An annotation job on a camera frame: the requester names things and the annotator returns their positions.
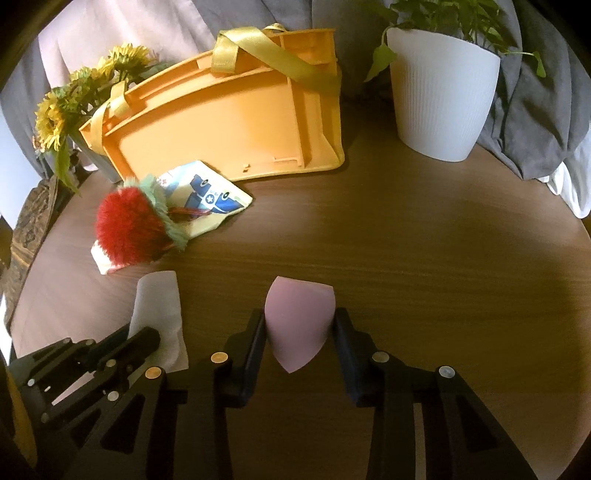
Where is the brown patterned cloth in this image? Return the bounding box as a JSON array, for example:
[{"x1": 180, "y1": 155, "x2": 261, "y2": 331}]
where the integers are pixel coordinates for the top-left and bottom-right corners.
[{"x1": 0, "y1": 174, "x2": 64, "y2": 334}]

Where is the pink egg-shaped sponge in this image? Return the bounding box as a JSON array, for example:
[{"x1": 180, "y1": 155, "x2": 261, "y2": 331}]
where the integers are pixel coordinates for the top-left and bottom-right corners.
[{"x1": 264, "y1": 276, "x2": 334, "y2": 374}]

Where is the white fluffy cloth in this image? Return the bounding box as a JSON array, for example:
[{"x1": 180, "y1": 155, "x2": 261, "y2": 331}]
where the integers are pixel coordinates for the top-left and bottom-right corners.
[{"x1": 128, "y1": 271, "x2": 189, "y2": 373}]

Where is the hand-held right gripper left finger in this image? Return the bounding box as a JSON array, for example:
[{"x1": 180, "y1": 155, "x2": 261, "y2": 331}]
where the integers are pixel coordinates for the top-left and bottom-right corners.
[{"x1": 60, "y1": 308, "x2": 269, "y2": 480}]

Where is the orange plastic crate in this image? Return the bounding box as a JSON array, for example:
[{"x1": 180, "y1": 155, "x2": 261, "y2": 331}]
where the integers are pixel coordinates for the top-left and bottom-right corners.
[{"x1": 78, "y1": 23, "x2": 346, "y2": 184}]

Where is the red pompom toy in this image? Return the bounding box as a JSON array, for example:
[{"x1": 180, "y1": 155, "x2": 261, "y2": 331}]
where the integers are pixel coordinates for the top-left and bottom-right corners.
[{"x1": 94, "y1": 174, "x2": 193, "y2": 269}]

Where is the grey-green vase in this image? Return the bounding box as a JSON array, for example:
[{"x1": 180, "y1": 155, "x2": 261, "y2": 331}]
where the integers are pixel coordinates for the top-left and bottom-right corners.
[{"x1": 69, "y1": 133, "x2": 123, "y2": 185}]

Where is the pink curtain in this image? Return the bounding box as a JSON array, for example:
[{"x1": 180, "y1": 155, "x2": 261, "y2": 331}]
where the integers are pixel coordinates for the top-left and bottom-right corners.
[{"x1": 39, "y1": 0, "x2": 269, "y2": 75}]

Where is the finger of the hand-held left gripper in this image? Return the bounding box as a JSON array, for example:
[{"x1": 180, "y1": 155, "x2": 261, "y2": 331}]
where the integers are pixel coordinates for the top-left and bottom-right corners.
[
  {"x1": 41, "y1": 327, "x2": 161, "y2": 444},
  {"x1": 9, "y1": 338, "x2": 100, "y2": 401}
]

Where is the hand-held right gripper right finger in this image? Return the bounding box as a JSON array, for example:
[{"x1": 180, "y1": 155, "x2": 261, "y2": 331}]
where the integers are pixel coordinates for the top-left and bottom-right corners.
[{"x1": 333, "y1": 307, "x2": 539, "y2": 480}]

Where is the sunflower bouquet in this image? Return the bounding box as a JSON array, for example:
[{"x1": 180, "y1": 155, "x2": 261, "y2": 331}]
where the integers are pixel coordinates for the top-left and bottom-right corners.
[{"x1": 33, "y1": 43, "x2": 172, "y2": 195}]

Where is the white ribbed plant pot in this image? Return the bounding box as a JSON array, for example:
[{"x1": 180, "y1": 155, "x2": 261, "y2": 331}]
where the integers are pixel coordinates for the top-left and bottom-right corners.
[{"x1": 385, "y1": 26, "x2": 502, "y2": 162}]

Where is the white sheer curtain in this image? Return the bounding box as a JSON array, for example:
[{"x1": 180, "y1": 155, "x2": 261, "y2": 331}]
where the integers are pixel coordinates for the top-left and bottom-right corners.
[{"x1": 545, "y1": 142, "x2": 591, "y2": 220}]

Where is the airplane print pouch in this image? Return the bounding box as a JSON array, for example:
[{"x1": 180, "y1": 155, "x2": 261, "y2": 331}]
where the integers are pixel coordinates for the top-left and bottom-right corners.
[{"x1": 154, "y1": 160, "x2": 254, "y2": 239}]

